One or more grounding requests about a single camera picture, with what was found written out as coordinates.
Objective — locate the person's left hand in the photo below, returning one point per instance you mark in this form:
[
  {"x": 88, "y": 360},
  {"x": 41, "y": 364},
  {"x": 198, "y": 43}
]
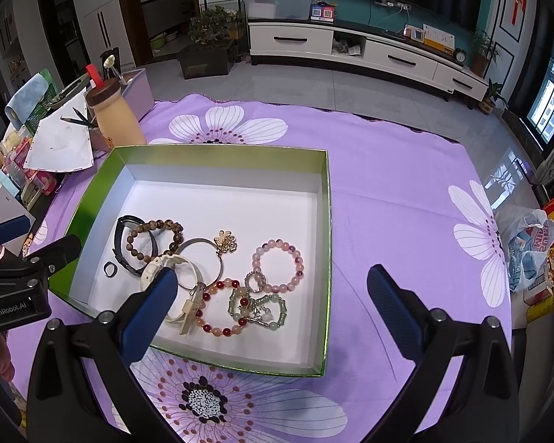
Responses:
[{"x": 4, "y": 360}]

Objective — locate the colourful small stand sign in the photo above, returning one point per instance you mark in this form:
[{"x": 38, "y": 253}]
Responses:
[{"x": 323, "y": 11}]

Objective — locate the purple floral tablecloth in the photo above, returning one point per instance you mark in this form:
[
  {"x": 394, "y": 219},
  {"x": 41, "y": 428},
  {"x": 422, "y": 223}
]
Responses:
[{"x": 397, "y": 194}]

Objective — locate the green cardboard box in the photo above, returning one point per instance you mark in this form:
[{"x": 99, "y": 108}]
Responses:
[{"x": 235, "y": 203}]

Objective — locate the lavender box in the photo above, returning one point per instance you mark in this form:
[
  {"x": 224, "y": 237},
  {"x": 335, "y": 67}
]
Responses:
[{"x": 136, "y": 97}]

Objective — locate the small silver crystal hoop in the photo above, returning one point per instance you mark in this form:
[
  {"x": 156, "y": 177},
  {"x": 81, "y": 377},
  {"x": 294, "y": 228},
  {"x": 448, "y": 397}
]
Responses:
[{"x": 247, "y": 281}]

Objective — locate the potted plant in brown pot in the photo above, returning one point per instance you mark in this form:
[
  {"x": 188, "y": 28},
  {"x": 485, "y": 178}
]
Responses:
[{"x": 480, "y": 62}]

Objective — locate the small leafy potted plant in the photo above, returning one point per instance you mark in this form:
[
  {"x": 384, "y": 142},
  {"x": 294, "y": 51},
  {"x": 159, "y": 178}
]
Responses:
[{"x": 487, "y": 104}]

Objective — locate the white paper sheet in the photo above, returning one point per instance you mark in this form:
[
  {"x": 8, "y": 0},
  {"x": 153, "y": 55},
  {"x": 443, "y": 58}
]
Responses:
[{"x": 57, "y": 143}]

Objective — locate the green patterned box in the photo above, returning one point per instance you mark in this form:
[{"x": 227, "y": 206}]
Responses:
[{"x": 41, "y": 106}]

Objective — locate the gold flower brooch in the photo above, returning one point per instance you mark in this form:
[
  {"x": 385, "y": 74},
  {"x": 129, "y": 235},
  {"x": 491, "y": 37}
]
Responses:
[{"x": 226, "y": 241}]

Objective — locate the small alarm clock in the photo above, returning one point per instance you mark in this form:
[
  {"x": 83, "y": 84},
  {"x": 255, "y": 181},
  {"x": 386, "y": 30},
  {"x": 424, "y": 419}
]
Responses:
[{"x": 460, "y": 56}]

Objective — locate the white plastic bag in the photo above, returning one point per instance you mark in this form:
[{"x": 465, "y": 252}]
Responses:
[{"x": 526, "y": 240}]

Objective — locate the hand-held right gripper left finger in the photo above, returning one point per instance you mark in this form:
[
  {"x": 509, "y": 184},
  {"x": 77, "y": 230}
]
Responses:
[{"x": 147, "y": 318}]

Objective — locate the white power strip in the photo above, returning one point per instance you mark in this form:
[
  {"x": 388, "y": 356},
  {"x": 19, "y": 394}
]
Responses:
[{"x": 392, "y": 5}]

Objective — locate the grey crumpled bag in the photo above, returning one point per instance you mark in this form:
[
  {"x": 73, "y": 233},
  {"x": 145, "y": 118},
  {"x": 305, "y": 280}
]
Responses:
[{"x": 347, "y": 46}]

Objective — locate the white television cabinet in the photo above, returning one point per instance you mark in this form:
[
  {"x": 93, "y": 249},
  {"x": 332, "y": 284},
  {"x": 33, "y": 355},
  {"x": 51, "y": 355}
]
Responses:
[{"x": 291, "y": 41}]

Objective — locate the window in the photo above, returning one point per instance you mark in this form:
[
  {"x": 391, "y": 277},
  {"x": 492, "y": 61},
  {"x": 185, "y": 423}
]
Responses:
[{"x": 551, "y": 97}]

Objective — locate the dark pencil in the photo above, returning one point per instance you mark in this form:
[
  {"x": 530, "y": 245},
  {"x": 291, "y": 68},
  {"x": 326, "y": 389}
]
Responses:
[
  {"x": 82, "y": 116},
  {"x": 78, "y": 122}
]

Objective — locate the clear storage bin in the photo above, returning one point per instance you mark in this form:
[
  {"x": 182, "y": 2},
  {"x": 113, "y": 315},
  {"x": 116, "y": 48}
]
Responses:
[{"x": 277, "y": 7}]

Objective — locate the green basin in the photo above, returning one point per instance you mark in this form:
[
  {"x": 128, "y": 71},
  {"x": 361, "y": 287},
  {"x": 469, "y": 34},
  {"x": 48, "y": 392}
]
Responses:
[{"x": 164, "y": 42}]

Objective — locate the pile of snack packets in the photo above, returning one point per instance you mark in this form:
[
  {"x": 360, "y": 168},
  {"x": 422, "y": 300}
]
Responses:
[{"x": 14, "y": 166}]

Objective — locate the beige bottle with brown cap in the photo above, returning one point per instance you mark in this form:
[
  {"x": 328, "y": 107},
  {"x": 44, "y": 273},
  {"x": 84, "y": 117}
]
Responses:
[{"x": 117, "y": 122}]

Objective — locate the desk calendar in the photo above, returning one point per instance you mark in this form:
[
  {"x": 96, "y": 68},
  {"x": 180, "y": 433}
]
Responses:
[{"x": 438, "y": 37}]

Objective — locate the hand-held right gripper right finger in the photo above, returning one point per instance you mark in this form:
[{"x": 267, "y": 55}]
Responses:
[{"x": 392, "y": 305}]

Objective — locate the red plastic tag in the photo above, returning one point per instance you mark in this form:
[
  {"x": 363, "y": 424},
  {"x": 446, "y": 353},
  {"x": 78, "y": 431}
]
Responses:
[{"x": 93, "y": 74}]

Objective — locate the silver bangle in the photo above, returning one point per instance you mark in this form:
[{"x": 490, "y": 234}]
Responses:
[{"x": 198, "y": 240}]

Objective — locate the small photo frame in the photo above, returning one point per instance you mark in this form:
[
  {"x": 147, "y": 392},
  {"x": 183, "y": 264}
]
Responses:
[{"x": 414, "y": 33}]

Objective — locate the blue towel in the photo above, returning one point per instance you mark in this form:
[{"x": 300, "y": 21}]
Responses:
[{"x": 27, "y": 94}]

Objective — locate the black wristband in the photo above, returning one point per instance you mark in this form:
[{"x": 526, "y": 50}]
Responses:
[{"x": 120, "y": 235}]

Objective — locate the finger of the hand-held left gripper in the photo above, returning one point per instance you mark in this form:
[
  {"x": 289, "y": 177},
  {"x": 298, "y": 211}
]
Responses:
[
  {"x": 60, "y": 249},
  {"x": 9, "y": 230}
]

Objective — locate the potted plant in dark planter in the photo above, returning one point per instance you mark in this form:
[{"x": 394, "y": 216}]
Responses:
[{"x": 205, "y": 62}]

